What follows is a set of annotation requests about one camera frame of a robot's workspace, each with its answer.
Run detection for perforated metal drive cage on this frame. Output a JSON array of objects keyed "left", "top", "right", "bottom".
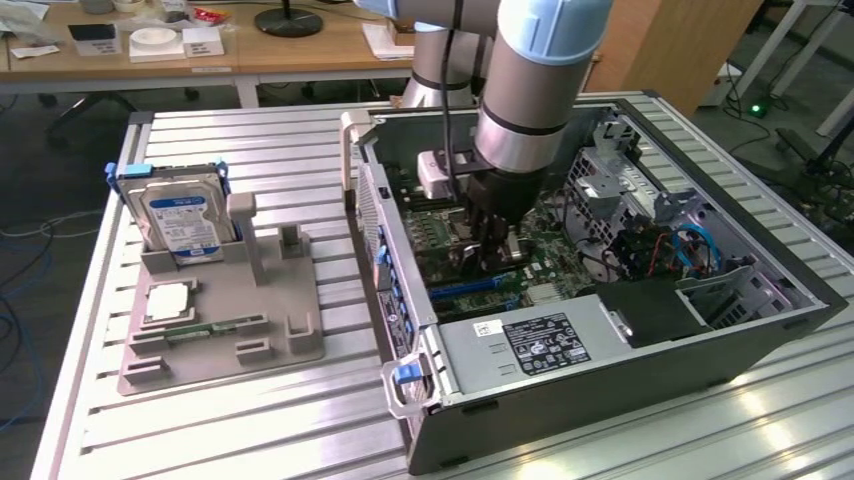
[{"left": 564, "top": 117, "right": 699, "bottom": 254}]

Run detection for white labelled box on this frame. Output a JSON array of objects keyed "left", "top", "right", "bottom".
[{"left": 181, "top": 27, "right": 226, "bottom": 60}]

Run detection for green motherboard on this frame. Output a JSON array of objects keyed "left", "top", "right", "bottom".
[{"left": 398, "top": 179, "right": 601, "bottom": 326}]

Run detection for CPU socket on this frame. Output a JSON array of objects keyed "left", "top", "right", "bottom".
[{"left": 441, "top": 207, "right": 478, "bottom": 250}]

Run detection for white box black lid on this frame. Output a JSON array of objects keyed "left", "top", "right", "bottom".
[{"left": 65, "top": 23, "right": 126, "bottom": 57}]

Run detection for wooden cabinet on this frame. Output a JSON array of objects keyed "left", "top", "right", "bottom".
[{"left": 585, "top": 0, "right": 765, "bottom": 117}]

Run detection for blue floor cable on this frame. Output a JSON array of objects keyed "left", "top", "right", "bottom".
[{"left": 0, "top": 219, "right": 58, "bottom": 431}]

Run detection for pile of loose papers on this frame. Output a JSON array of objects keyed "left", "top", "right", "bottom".
[{"left": 0, "top": 0, "right": 54, "bottom": 36}]

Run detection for hard disk blue label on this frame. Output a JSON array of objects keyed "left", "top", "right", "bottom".
[{"left": 125, "top": 179, "right": 238, "bottom": 264}]

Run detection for black wire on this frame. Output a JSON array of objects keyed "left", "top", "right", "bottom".
[{"left": 561, "top": 189, "right": 625, "bottom": 281}]

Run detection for grey plastic parts rack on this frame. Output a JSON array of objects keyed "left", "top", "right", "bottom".
[{"left": 115, "top": 192, "right": 326, "bottom": 397}]

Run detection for silver CPU chip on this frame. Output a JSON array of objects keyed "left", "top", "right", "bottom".
[{"left": 144, "top": 283, "right": 194, "bottom": 322}]

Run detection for wooden desk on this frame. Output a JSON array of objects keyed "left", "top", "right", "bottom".
[{"left": 0, "top": 0, "right": 601, "bottom": 109}]

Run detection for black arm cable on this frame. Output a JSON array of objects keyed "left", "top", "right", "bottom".
[{"left": 436, "top": 0, "right": 468, "bottom": 199}]

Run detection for silver chipset heat sink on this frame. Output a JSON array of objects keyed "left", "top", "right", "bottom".
[{"left": 525, "top": 284, "right": 568, "bottom": 306}]

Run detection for black monitor stand base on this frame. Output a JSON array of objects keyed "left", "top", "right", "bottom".
[{"left": 252, "top": 0, "right": 326, "bottom": 40}]

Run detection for black equipment stand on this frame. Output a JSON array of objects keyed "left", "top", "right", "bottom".
[{"left": 772, "top": 117, "right": 854, "bottom": 226}]

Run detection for white round holder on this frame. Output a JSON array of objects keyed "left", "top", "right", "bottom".
[{"left": 127, "top": 27, "right": 185, "bottom": 65}]

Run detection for black open PC case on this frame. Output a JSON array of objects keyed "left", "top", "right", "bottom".
[{"left": 337, "top": 96, "right": 849, "bottom": 476}]

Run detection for metal disk bay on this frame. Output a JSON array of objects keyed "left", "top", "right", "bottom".
[{"left": 673, "top": 263, "right": 799, "bottom": 332}]

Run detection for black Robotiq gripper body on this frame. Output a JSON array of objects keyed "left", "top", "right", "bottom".
[{"left": 462, "top": 169, "right": 545, "bottom": 229}]

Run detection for grey power supply unit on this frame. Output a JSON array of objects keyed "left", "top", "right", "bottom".
[{"left": 436, "top": 294, "right": 632, "bottom": 399}]

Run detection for stack of white papers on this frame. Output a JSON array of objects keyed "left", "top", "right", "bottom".
[{"left": 361, "top": 22, "right": 418, "bottom": 61}]

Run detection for blue data wire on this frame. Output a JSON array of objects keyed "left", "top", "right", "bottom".
[{"left": 668, "top": 224, "right": 723, "bottom": 275}]

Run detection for black chair base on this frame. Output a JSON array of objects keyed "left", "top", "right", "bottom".
[{"left": 42, "top": 92, "right": 134, "bottom": 147}]

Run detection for white desk frame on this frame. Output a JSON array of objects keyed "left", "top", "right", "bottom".
[{"left": 729, "top": 0, "right": 854, "bottom": 137}]

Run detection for long blue expansion slot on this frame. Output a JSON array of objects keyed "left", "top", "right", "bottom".
[{"left": 425, "top": 273, "right": 518, "bottom": 301}]

